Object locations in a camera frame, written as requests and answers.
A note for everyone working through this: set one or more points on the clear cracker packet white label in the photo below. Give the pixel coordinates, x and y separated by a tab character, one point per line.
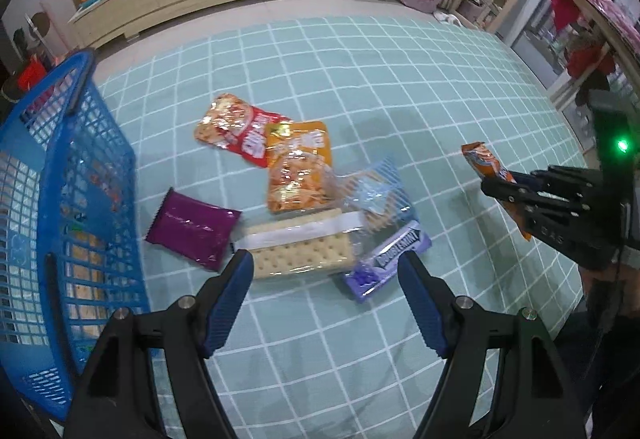
300	249

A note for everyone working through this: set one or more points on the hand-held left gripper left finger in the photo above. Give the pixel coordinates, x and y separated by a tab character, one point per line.
225	306

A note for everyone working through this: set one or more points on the purple gum pack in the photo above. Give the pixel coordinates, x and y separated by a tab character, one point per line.
387	259

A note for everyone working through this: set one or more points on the red bag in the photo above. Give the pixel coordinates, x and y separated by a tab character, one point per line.
35	74

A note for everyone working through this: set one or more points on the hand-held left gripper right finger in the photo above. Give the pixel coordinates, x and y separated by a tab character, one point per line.
422	306

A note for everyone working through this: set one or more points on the clear blue snack bag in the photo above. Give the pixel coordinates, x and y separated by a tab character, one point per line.
375	191

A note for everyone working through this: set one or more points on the blue plastic basket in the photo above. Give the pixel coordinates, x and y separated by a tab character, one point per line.
75	144

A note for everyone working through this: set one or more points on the wooden drying rack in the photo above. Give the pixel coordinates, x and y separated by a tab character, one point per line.
600	24

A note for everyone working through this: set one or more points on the orange and blue snack packet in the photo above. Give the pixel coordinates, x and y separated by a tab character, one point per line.
482	159

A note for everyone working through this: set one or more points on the teal checked tablecloth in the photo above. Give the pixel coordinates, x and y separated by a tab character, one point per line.
350	69

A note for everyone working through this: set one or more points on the pink garment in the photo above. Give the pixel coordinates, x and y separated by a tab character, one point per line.
617	4

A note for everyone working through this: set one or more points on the white slippers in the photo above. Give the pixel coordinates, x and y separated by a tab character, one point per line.
448	17

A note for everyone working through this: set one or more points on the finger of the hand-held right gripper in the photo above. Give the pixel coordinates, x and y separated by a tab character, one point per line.
520	201
565	181

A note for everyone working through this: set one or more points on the red garment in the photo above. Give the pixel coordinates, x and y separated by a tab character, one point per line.
567	9

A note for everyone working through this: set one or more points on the green-edged cracker packet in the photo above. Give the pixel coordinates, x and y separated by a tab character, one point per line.
85	269

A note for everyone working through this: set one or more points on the orange chips packet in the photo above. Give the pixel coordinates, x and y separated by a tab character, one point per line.
300	169

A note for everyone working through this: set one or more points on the dark purple snack packet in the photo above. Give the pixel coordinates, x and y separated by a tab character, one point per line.
192	229

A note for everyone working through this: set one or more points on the red chips packet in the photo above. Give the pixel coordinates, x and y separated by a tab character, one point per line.
232	129

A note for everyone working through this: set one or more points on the person's right forearm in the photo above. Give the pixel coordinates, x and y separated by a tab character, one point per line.
600	344

